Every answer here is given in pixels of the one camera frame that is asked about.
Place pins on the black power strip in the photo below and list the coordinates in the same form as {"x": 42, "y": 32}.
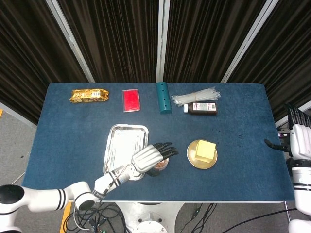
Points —
{"x": 283, "y": 134}

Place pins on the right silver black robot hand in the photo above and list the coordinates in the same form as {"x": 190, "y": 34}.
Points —
{"x": 302, "y": 143}

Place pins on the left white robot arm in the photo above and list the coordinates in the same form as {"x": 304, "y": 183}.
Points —
{"x": 48, "y": 196}

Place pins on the gold biscuit packet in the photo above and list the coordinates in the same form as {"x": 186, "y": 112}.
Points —
{"x": 90, "y": 95}

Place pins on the bundle of clear straws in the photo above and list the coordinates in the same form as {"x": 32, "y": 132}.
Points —
{"x": 194, "y": 97}

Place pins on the rectangular stainless steel tray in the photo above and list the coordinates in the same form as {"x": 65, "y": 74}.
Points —
{"x": 124, "y": 140}

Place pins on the teal half-round plastic holder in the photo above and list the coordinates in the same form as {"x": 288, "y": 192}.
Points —
{"x": 164, "y": 99}

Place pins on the white partition base rail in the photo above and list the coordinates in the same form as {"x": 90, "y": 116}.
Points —
{"x": 281, "y": 121}
{"x": 18, "y": 114}

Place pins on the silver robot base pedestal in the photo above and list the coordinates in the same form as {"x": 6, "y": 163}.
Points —
{"x": 150, "y": 218}

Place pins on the brown bottle white cap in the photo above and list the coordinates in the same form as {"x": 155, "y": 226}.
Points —
{"x": 201, "y": 108}

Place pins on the blue table cloth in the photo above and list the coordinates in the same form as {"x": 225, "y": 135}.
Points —
{"x": 243, "y": 170}

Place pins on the white table frame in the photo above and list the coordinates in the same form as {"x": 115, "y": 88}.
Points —
{"x": 194, "y": 201}

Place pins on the clear rubber band container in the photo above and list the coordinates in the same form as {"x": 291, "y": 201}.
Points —
{"x": 159, "y": 168}

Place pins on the dark brown pleated curtain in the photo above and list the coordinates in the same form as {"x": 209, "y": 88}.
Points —
{"x": 29, "y": 60}
{"x": 291, "y": 60}
{"x": 116, "y": 41}
{"x": 206, "y": 41}

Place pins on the yellow sticky note cube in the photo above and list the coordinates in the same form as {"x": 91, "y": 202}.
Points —
{"x": 205, "y": 150}

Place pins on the white partition post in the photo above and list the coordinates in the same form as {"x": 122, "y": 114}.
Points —
{"x": 250, "y": 41}
{"x": 161, "y": 48}
{"x": 70, "y": 41}

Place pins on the round stainless steel plate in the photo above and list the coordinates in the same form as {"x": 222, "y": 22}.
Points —
{"x": 201, "y": 165}

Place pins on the red ink pad case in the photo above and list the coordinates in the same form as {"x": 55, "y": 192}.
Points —
{"x": 131, "y": 100}

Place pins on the yellow floor tape strip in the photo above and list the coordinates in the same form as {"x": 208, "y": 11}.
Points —
{"x": 65, "y": 223}

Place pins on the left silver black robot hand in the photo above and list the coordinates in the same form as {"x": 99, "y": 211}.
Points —
{"x": 148, "y": 157}

